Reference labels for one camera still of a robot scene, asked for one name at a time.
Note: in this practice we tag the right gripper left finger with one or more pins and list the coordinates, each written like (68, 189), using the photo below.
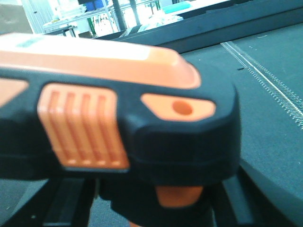
(71, 204)

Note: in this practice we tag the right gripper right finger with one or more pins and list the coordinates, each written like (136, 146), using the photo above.
(237, 202)

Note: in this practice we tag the orange black barcode scanner gun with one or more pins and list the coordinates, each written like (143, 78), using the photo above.
(153, 130)

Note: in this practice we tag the blue tray on table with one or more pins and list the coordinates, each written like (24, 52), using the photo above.
(176, 7)

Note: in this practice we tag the black raised conveyor edge rail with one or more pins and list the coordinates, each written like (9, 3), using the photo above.
(222, 22)

